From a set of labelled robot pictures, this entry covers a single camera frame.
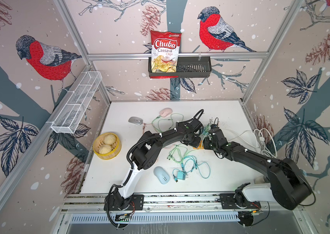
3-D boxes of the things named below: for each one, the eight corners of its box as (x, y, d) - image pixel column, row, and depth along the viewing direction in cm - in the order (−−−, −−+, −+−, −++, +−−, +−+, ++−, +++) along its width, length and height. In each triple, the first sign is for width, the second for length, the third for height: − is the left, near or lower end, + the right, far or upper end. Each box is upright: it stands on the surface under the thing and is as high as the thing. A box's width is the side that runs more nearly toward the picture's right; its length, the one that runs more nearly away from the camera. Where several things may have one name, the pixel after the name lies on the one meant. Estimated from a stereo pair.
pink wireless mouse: (162, 118, 112) (162, 116, 110) (158, 113, 115) (157, 111, 113) (173, 112, 116) (173, 110, 114) (168, 107, 119) (168, 105, 117)
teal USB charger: (176, 178, 83) (176, 176, 81) (177, 171, 85) (177, 170, 84) (186, 181, 82) (187, 179, 80) (188, 174, 84) (188, 173, 82)
